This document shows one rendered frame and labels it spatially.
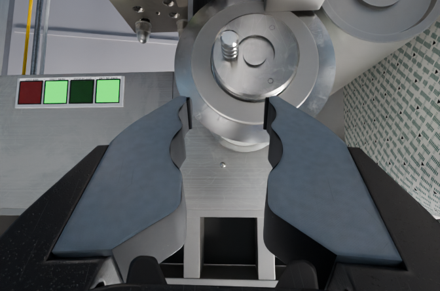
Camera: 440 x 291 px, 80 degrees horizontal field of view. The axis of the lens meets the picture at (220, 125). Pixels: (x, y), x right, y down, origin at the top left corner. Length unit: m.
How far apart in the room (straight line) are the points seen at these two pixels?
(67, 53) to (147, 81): 1.57
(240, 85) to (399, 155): 0.22
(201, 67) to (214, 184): 0.36
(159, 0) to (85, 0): 1.75
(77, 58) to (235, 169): 1.73
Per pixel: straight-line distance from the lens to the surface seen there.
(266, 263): 0.61
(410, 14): 0.32
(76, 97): 0.67
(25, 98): 0.74
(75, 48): 2.17
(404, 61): 0.38
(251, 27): 0.24
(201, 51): 0.25
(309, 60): 0.25
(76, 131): 0.67
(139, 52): 2.08
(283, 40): 0.24
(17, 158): 0.74
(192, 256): 0.61
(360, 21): 0.30
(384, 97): 0.41
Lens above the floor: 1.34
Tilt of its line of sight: 8 degrees down
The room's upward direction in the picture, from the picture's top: 180 degrees clockwise
